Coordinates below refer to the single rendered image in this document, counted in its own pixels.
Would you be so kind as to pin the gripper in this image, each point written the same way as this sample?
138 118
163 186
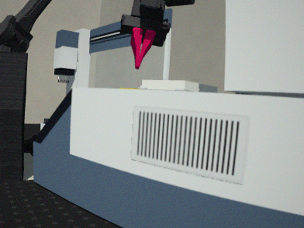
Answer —
138 27

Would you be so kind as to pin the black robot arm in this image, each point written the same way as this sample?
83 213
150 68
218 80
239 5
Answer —
15 29

